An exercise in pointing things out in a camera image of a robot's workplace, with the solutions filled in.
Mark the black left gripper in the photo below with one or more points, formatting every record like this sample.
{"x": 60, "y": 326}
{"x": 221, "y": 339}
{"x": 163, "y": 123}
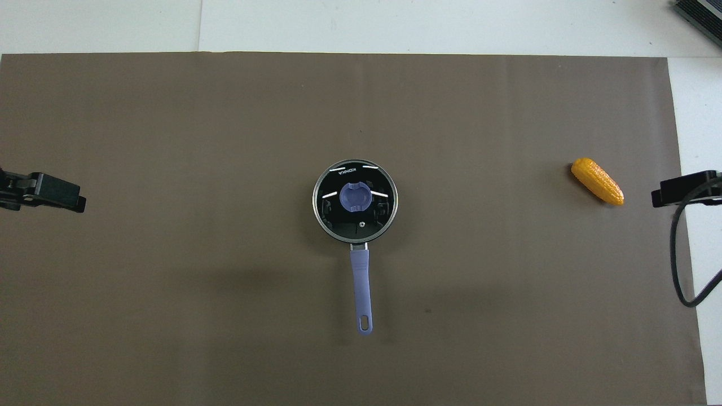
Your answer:
{"x": 17, "y": 192}

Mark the yellow toy corn cob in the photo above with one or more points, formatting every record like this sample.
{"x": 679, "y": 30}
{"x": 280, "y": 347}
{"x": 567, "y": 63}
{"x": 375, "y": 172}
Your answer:
{"x": 599, "y": 181}

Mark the dark ribbed metal box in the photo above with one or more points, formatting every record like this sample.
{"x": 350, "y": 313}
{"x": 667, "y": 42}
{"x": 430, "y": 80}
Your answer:
{"x": 702, "y": 14}

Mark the brown table mat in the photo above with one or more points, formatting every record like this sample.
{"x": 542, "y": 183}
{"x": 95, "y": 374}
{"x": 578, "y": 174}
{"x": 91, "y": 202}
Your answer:
{"x": 225, "y": 169}

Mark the glass lid with purple knob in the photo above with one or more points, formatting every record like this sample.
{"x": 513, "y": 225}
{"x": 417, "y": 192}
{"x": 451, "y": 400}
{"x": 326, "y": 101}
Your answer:
{"x": 355, "y": 197}

